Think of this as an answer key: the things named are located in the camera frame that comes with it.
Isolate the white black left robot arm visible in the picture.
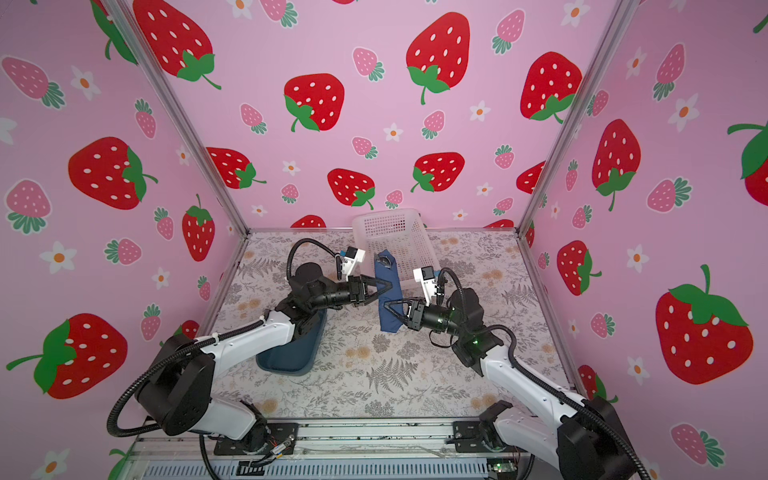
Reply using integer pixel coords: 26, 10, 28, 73
106, 247, 392, 453

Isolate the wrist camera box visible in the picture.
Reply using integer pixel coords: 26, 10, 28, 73
335, 246, 366, 282
413, 266, 443, 306

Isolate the aluminium corner post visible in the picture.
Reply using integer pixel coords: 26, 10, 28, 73
517, 0, 639, 238
104, 0, 250, 238

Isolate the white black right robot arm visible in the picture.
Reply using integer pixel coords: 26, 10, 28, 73
383, 268, 650, 479

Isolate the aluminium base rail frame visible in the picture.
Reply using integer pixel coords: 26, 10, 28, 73
113, 416, 631, 480

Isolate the white perforated plastic basket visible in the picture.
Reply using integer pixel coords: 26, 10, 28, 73
352, 209, 441, 289

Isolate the aluminium corner post right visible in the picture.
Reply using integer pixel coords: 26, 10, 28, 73
517, 0, 639, 238

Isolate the aluminium corner post left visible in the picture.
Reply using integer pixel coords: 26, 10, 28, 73
104, 0, 250, 238

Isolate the dark teal plastic tray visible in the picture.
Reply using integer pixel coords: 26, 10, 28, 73
256, 299, 327, 376

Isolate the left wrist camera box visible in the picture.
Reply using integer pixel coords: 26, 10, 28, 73
335, 246, 366, 282

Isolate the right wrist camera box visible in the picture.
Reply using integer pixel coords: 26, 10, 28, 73
413, 266, 443, 306

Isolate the dark blue paper napkin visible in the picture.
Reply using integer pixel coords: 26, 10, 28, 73
374, 250, 403, 333

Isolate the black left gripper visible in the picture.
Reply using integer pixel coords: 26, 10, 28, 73
308, 278, 389, 315

